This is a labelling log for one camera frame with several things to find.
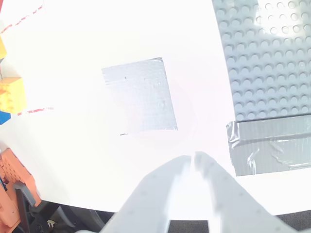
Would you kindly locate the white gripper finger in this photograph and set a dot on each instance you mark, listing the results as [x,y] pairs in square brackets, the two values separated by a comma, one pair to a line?
[233,206]
[150,199]

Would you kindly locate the shiny silver tape strip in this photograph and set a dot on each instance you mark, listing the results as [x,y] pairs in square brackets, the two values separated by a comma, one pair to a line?
[272,150]

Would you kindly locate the silver tape square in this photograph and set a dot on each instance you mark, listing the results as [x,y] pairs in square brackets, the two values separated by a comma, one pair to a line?
[141,97]

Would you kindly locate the grey lego baseplate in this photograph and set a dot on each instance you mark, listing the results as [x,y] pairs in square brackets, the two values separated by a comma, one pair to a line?
[267,72]

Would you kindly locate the orange printed robot part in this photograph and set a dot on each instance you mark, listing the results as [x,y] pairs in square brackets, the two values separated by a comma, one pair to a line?
[14,167]

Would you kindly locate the blue block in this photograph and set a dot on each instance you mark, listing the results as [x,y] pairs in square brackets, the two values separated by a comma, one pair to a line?
[3,119]

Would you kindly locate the yellow block orange stains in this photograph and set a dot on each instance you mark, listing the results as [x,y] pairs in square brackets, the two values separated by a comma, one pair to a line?
[12,94]

